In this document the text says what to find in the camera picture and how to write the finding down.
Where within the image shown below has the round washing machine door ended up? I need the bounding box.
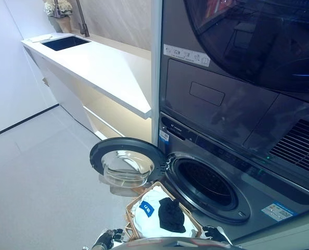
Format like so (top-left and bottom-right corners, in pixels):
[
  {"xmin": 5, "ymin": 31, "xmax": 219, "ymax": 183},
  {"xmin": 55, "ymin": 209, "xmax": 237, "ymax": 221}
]
[{"xmin": 89, "ymin": 136, "xmax": 171, "ymax": 196}]

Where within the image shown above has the gray front-load washing machine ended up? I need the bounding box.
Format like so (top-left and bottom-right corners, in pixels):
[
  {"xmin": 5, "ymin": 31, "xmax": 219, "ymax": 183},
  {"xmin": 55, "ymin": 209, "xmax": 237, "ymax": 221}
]
[{"xmin": 157, "ymin": 111, "xmax": 309, "ymax": 242}]

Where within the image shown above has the white instruction strip sticker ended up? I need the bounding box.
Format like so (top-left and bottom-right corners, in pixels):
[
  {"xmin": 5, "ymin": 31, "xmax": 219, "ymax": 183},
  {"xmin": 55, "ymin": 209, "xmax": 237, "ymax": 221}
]
[{"xmin": 163, "ymin": 44, "xmax": 211, "ymax": 68}]

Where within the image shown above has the dark metal faucet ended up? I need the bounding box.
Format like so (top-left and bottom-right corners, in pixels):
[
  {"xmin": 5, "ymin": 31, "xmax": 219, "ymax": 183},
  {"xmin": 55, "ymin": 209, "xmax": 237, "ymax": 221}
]
[{"xmin": 53, "ymin": 0, "xmax": 91, "ymax": 38}]

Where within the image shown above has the dark gray stacked dryer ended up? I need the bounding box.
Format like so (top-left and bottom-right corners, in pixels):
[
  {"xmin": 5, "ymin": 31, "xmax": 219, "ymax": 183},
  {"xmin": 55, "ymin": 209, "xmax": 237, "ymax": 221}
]
[{"xmin": 158, "ymin": 0, "xmax": 309, "ymax": 183}]

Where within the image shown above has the tan flower pot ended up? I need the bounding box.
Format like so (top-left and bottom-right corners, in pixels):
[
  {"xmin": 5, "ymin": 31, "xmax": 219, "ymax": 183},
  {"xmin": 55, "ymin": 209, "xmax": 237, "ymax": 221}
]
[{"xmin": 56, "ymin": 15, "xmax": 73, "ymax": 34}]

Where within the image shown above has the white base cabinet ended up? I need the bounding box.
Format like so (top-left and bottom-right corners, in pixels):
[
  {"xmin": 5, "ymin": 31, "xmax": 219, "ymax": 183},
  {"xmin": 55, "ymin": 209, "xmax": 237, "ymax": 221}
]
[{"xmin": 23, "ymin": 48, "xmax": 153, "ymax": 144}]

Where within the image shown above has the white countertop slab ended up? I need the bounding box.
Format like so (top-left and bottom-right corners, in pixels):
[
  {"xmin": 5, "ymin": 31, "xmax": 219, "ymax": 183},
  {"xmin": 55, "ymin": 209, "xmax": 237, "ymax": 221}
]
[{"xmin": 21, "ymin": 32, "xmax": 153, "ymax": 120}]

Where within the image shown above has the silver robot torso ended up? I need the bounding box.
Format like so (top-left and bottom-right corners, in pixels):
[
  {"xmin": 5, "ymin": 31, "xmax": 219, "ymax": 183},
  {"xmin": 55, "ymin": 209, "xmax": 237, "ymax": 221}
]
[{"xmin": 112, "ymin": 236, "xmax": 236, "ymax": 250}]

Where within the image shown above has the black rectangular sink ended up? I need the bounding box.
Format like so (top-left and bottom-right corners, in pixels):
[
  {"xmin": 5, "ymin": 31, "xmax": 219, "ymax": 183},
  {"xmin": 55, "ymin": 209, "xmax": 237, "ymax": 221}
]
[{"xmin": 41, "ymin": 35, "xmax": 91, "ymax": 52}]

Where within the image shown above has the white garment with blue label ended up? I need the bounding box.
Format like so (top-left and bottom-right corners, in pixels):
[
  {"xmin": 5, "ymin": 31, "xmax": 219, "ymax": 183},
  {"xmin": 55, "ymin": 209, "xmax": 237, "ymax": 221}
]
[{"xmin": 130, "ymin": 188, "xmax": 200, "ymax": 239}]

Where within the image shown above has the white vertical side panel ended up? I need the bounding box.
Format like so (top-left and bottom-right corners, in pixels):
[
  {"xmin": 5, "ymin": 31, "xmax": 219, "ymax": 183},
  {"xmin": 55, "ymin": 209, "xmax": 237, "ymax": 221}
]
[{"xmin": 150, "ymin": 0, "xmax": 164, "ymax": 146}]

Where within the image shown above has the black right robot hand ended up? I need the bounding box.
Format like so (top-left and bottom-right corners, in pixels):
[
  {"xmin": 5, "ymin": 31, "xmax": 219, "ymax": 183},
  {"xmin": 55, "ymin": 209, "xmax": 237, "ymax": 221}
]
[{"xmin": 202, "ymin": 225, "xmax": 232, "ymax": 246}]

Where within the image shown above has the blue white energy sticker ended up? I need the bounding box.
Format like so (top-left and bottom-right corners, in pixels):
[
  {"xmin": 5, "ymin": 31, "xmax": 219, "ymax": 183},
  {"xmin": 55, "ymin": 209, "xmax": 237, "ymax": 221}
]
[{"xmin": 158, "ymin": 130, "xmax": 171, "ymax": 145}]

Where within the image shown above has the brown wicker laundry basket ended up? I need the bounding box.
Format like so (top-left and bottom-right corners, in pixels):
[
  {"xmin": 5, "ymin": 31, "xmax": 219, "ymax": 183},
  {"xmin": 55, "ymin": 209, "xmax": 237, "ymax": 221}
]
[{"xmin": 125, "ymin": 181, "xmax": 204, "ymax": 242}]

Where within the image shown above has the black garment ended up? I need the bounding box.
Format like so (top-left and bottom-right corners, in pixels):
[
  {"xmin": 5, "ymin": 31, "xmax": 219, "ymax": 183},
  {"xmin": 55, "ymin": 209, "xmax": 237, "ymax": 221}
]
[{"xmin": 158, "ymin": 197, "xmax": 187, "ymax": 233}]

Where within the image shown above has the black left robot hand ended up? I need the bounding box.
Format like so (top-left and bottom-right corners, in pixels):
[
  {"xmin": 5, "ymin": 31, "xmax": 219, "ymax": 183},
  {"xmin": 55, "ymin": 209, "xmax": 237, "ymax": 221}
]
[{"xmin": 101, "ymin": 228, "xmax": 125, "ymax": 248}]

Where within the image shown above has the blue bordered info sticker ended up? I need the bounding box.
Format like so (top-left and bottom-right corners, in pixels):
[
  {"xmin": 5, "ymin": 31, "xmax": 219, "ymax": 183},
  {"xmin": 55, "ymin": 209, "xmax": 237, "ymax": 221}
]
[{"xmin": 261, "ymin": 201, "xmax": 299, "ymax": 223}]

